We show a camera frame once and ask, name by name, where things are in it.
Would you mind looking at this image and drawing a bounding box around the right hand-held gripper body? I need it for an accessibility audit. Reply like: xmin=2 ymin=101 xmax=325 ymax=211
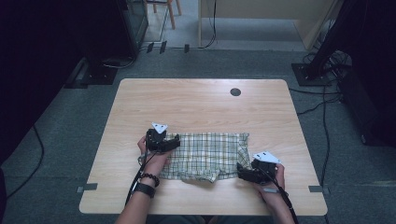
xmin=250 ymin=151 xmax=282 ymax=185

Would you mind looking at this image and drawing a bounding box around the light floor cable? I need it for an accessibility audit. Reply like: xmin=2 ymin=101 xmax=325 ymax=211
xmin=102 ymin=46 xmax=148 ymax=70

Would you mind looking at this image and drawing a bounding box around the person's left hand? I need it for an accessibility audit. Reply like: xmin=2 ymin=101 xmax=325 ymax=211
xmin=136 ymin=135 xmax=171 ymax=179

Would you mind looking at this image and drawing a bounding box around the tangled cable bundle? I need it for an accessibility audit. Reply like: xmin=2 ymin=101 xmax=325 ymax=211
xmin=302 ymin=49 xmax=353 ymax=80

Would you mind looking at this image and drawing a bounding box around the black floor cable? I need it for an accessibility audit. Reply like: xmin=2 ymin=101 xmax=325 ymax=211
xmin=321 ymin=83 xmax=332 ymax=188
xmin=296 ymin=95 xmax=343 ymax=117
xmin=6 ymin=124 xmax=46 ymax=200
xmin=288 ymin=87 xmax=342 ymax=96

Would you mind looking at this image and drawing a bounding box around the dark bead bracelet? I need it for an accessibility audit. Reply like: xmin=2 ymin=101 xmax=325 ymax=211
xmin=139 ymin=172 xmax=161 ymax=188

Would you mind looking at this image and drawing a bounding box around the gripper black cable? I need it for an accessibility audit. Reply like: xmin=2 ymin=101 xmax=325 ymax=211
xmin=258 ymin=169 xmax=301 ymax=224
xmin=124 ymin=151 xmax=158 ymax=207

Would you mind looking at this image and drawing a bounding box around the plaid child's shirt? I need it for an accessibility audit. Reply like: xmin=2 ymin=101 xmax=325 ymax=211
xmin=160 ymin=132 xmax=252 ymax=184

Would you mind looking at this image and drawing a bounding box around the black stand with base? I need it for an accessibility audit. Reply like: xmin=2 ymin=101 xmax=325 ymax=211
xmin=290 ymin=0 xmax=370 ymax=88

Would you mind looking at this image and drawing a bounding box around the grey tape strip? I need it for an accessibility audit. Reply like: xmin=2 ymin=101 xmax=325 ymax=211
xmin=76 ymin=182 xmax=99 ymax=194
xmin=307 ymin=185 xmax=331 ymax=196

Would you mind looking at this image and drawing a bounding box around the black stand base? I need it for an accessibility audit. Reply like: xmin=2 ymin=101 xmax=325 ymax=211
xmin=64 ymin=56 xmax=119 ymax=90

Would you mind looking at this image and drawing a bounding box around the black wristwatch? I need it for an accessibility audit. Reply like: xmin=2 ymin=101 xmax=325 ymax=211
xmin=132 ymin=181 xmax=157 ymax=200

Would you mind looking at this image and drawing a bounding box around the black equipment case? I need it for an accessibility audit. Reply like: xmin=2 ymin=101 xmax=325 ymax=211
xmin=338 ymin=0 xmax=396 ymax=147

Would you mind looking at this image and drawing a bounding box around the wooden chair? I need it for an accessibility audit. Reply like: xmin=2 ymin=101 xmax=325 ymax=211
xmin=144 ymin=0 xmax=183 ymax=31

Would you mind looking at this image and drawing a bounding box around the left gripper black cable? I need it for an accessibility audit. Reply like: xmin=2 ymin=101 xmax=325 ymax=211
xmin=124 ymin=151 xmax=158 ymax=207

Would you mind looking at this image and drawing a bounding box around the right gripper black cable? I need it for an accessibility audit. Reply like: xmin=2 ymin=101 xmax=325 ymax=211
xmin=258 ymin=169 xmax=301 ymax=224

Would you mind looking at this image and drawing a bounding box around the black hanging cable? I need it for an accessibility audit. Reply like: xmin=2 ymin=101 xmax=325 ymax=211
xmin=199 ymin=0 xmax=219 ymax=49

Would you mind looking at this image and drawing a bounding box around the person's right hand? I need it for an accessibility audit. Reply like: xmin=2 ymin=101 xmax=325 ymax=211
xmin=252 ymin=163 xmax=290 ymax=210

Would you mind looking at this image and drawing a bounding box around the beige wooden cabinet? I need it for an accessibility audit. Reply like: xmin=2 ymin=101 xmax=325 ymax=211
xmin=197 ymin=0 xmax=344 ymax=50

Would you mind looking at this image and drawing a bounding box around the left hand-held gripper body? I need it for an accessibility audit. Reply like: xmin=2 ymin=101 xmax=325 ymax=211
xmin=145 ymin=121 xmax=169 ymax=154

